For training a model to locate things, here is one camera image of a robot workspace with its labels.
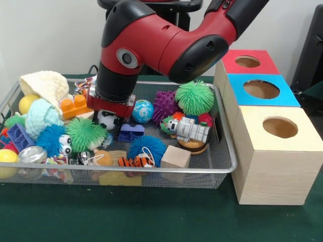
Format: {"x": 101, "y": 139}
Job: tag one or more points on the black and white soccer ball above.
{"x": 107, "y": 121}

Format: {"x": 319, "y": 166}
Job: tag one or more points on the orange toy building block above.
{"x": 74, "y": 107}

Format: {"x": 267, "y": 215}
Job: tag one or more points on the plain yellow ball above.
{"x": 7, "y": 162}

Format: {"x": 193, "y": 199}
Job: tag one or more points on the light teal knitted cloth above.
{"x": 43, "y": 117}

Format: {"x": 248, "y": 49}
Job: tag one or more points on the cream knitted cloth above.
{"x": 45, "y": 85}

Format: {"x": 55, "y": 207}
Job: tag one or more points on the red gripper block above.
{"x": 110, "y": 107}

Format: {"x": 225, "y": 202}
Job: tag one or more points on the purple spiky ball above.
{"x": 165, "y": 107}

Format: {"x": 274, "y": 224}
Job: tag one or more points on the silver metal can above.
{"x": 32, "y": 154}

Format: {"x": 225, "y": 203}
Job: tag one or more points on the globe print ball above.
{"x": 143, "y": 111}

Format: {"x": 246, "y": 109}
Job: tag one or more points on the shallow clear mesh bin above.
{"x": 224, "y": 169}

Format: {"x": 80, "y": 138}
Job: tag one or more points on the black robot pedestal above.
{"x": 189, "y": 12}

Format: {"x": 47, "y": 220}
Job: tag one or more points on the yellow smiley face ball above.
{"x": 28, "y": 104}

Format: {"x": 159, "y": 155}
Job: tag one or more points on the silver toy robot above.
{"x": 192, "y": 130}

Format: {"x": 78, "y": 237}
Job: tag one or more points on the green spiky ball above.
{"x": 86, "y": 135}

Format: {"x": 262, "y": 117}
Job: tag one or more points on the clear crumpled plastic packet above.
{"x": 107, "y": 140}

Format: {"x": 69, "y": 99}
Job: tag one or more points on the green furry ball with eyes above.
{"x": 194, "y": 98}

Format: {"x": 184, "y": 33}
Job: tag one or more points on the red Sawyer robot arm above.
{"x": 161, "y": 45}

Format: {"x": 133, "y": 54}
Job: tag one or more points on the small wooden block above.
{"x": 175, "y": 157}

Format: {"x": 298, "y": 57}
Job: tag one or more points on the dark green table cloth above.
{"x": 151, "y": 217}

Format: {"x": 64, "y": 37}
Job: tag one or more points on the blue spiky ball with eyes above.
{"x": 50, "y": 140}

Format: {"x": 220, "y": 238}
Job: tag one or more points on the black chair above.
{"x": 310, "y": 50}

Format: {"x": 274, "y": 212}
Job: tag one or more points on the toy hamburger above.
{"x": 192, "y": 146}

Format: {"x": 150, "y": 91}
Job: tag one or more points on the purple toy block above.
{"x": 131, "y": 133}

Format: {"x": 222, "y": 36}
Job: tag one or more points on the wooden box with three holes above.
{"x": 272, "y": 171}

